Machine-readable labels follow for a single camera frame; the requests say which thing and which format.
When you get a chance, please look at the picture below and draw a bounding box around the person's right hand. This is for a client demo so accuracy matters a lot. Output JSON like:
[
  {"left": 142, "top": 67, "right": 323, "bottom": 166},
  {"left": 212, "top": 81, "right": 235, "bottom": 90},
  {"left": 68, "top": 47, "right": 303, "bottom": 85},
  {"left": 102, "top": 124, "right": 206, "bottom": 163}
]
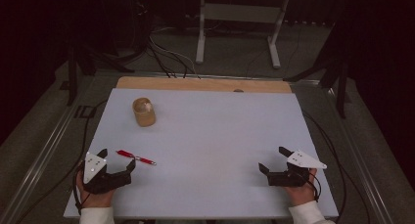
[{"left": 283, "top": 167, "right": 318, "bottom": 207}]

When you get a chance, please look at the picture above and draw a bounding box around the red pen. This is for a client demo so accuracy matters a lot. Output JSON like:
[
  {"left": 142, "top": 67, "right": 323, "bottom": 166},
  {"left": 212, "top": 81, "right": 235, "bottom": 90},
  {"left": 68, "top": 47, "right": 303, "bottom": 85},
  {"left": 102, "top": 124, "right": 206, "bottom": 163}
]
[{"left": 115, "top": 149, "right": 158, "bottom": 166}]

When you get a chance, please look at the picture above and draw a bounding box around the bundle of floor cables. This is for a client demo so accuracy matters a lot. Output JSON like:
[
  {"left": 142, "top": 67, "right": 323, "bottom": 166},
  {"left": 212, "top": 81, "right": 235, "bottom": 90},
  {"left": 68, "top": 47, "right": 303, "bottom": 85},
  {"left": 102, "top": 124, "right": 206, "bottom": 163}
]
[{"left": 147, "top": 36, "right": 202, "bottom": 80}]

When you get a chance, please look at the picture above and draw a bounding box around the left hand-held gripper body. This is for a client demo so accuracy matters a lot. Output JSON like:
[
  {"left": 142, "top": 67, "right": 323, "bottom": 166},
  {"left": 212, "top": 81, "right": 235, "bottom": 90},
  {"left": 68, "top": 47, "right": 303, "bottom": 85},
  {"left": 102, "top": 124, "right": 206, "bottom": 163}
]
[{"left": 82, "top": 151, "right": 133, "bottom": 196}]

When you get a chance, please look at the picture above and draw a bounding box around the black metal stand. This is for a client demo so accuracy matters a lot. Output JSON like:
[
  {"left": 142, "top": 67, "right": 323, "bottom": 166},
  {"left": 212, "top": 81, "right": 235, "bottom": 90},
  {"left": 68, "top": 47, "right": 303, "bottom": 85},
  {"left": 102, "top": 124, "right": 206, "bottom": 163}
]
[
  {"left": 283, "top": 22, "right": 350, "bottom": 119},
  {"left": 66, "top": 46, "right": 135, "bottom": 108}
]

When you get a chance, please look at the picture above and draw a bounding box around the left hand-held gripper black cable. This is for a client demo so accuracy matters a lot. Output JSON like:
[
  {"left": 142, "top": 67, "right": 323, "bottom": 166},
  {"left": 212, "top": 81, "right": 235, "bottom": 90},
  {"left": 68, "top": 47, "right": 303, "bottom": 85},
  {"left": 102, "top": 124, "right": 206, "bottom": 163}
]
[{"left": 15, "top": 99, "right": 110, "bottom": 224}]

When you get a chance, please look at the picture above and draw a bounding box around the white metal stand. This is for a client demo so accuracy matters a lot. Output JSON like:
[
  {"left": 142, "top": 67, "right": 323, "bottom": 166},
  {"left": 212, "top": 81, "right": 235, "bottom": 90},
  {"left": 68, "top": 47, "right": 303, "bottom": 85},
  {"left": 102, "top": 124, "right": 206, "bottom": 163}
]
[{"left": 195, "top": 0, "right": 292, "bottom": 69}]

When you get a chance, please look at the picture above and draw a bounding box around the metal floor rail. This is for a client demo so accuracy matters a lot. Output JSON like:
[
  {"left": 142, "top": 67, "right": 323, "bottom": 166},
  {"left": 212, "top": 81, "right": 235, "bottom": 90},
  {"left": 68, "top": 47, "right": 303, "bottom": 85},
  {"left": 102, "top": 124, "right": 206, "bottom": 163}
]
[
  {"left": 0, "top": 76, "right": 96, "bottom": 224},
  {"left": 326, "top": 86, "right": 394, "bottom": 224}
]

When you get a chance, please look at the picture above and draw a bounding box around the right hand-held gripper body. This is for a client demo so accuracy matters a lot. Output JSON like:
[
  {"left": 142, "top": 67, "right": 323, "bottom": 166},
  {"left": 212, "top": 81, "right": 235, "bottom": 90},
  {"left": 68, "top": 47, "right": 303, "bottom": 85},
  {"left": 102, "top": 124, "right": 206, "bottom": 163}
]
[{"left": 266, "top": 150, "right": 328, "bottom": 188}]

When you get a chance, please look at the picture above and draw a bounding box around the wooden pen holder cup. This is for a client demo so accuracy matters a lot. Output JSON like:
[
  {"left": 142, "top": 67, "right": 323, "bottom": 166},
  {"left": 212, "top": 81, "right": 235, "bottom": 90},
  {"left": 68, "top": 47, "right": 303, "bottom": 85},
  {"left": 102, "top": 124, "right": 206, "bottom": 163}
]
[{"left": 131, "top": 97, "right": 158, "bottom": 128}]

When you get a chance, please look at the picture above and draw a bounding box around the dark equipment with red light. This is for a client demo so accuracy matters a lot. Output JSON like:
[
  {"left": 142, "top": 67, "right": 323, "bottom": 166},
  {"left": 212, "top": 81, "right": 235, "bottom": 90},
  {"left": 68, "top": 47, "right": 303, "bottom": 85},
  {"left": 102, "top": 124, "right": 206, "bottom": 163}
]
[{"left": 129, "top": 0, "right": 154, "bottom": 53}]

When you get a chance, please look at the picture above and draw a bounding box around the right hand-held gripper black cable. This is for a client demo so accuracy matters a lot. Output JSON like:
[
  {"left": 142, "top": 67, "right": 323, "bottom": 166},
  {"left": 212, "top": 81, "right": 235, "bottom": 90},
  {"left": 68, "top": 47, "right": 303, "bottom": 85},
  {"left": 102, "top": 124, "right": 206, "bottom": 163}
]
[{"left": 301, "top": 110, "right": 372, "bottom": 224}]

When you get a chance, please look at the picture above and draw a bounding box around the white table mat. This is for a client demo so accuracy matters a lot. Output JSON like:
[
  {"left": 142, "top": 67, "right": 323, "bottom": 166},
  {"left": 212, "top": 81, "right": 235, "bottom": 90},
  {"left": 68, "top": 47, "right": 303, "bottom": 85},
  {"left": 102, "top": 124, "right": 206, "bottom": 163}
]
[{"left": 63, "top": 88, "right": 340, "bottom": 219}]

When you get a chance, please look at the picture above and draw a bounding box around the hand-held gripper black cable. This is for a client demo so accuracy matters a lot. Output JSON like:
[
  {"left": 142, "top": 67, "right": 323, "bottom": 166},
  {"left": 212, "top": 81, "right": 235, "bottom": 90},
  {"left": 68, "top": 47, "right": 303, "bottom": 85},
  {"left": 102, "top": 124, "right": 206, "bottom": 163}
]
[
  {"left": 15, "top": 99, "right": 110, "bottom": 224},
  {"left": 301, "top": 110, "right": 372, "bottom": 224}
]

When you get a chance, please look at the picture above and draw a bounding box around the person's left hand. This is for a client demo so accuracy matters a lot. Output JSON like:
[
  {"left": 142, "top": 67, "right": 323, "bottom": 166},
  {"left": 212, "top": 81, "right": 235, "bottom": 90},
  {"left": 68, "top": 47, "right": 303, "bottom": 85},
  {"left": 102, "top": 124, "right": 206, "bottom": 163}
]
[{"left": 75, "top": 180, "right": 115, "bottom": 209}]

